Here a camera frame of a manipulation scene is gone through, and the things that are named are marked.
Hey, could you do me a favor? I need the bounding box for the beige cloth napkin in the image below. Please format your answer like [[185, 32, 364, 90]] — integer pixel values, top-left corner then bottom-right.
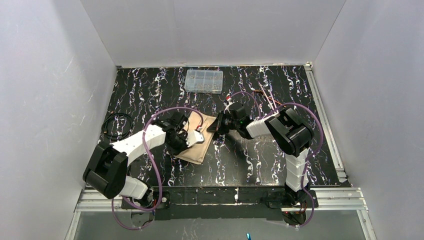
[[175, 111, 216, 165]]

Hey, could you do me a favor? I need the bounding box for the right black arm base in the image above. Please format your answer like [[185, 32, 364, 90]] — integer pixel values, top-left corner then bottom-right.
[[260, 189, 319, 211]]

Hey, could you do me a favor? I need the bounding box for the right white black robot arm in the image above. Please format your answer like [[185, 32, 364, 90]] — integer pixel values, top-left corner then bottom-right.
[[207, 102, 314, 193]]

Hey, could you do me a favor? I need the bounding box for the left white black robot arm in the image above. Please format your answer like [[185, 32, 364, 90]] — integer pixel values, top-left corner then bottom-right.
[[82, 112, 190, 200]]

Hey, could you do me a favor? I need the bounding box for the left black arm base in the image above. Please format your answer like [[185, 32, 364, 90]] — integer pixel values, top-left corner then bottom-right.
[[121, 191, 171, 210]]

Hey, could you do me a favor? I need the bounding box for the clear plastic screw box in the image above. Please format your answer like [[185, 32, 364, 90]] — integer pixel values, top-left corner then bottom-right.
[[184, 69, 224, 94]]

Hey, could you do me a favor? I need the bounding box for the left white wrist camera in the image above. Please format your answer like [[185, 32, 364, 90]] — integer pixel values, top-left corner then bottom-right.
[[186, 130, 205, 148]]

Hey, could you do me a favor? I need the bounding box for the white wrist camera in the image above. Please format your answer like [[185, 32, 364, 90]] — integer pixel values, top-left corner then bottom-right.
[[223, 96, 233, 111], [186, 130, 205, 148]]

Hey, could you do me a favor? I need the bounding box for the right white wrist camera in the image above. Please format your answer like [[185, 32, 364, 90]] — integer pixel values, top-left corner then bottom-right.
[[223, 96, 233, 111]]

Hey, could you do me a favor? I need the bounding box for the black coiled cable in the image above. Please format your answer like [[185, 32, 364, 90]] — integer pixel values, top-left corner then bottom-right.
[[101, 113, 135, 141]]

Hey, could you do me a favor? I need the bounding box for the aluminium frame rail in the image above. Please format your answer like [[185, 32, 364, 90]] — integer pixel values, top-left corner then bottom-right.
[[75, 187, 369, 212]]

